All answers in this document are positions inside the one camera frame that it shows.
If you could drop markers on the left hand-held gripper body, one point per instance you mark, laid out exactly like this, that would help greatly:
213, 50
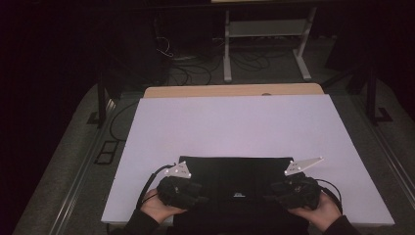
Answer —
173, 192

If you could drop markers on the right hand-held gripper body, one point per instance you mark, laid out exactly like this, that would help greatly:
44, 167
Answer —
303, 192

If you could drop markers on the black tank top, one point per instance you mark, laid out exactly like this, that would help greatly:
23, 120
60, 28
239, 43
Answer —
235, 176

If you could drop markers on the person's left hand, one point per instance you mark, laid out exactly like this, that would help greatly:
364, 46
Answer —
156, 209

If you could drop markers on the person's right hand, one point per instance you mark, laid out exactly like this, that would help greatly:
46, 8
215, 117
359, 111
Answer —
321, 213

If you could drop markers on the white table board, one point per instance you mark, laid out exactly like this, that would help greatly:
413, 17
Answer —
228, 130

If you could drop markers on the black metal stand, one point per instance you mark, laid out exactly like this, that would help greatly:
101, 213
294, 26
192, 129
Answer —
372, 94
101, 98

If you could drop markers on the black floor socket frame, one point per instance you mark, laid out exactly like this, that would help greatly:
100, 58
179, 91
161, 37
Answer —
106, 152

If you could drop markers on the metal floor rail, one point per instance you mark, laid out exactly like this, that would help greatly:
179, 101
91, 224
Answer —
78, 182
391, 153

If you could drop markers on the grey metal desk frame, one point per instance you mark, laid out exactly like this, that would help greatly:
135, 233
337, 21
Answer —
267, 27

